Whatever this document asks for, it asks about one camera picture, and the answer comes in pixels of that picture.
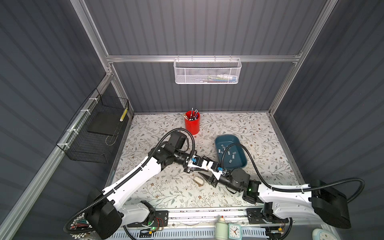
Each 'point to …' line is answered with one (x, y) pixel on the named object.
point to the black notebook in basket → (106, 123)
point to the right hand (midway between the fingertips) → (203, 168)
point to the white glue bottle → (221, 229)
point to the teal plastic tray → (234, 157)
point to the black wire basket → (89, 136)
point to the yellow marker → (121, 118)
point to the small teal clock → (234, 231)
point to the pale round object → (320, 234)
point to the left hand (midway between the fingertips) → (208, 164)
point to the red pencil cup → (192, 122)
